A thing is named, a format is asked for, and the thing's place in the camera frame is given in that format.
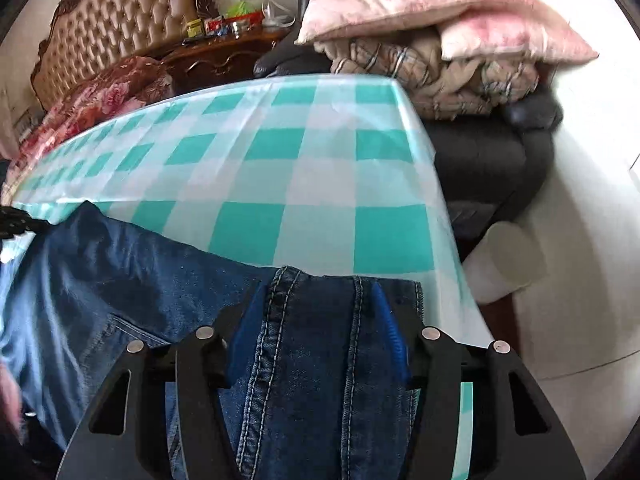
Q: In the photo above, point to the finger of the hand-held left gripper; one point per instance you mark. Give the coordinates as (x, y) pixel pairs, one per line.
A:
(12, 222)

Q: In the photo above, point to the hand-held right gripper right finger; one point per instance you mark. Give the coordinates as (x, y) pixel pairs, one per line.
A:
(392, 340)

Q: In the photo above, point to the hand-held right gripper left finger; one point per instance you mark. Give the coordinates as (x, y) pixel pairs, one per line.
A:
(247, 332)

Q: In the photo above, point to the blue denim pants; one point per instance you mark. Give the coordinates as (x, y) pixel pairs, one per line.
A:
(150, 285)

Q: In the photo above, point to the white cylindrical bin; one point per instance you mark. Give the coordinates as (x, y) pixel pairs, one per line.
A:
(505, 265)

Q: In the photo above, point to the red floral blanket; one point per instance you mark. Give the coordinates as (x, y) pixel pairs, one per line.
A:
(100, 95)

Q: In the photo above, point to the green white checkered tablecloth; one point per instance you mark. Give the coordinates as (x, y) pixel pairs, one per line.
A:
(300, 185)

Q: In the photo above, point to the black leather sofa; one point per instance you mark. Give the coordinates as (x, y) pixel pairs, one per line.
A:
(480, 160)

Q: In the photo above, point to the tufted leather wooden headboard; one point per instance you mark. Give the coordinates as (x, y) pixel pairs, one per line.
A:
(115, 25)

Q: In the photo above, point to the dark wooden nightstand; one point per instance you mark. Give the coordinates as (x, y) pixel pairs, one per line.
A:
(220, 57)

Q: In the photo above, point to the beige plaid blanket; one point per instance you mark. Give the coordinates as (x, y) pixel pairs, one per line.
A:
(425, 75)

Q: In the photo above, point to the yellow box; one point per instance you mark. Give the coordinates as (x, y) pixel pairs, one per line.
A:
(195, 27)

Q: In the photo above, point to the red packet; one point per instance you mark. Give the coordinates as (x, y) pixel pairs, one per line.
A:
(215, 25)

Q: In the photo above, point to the green plastic item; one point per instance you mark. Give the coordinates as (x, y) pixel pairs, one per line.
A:
(242, 9)

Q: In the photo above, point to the small pink pillow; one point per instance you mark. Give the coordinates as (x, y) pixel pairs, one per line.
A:
(515, 35)

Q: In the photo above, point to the large pink pillow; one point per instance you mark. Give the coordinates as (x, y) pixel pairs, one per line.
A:
(390, 0)

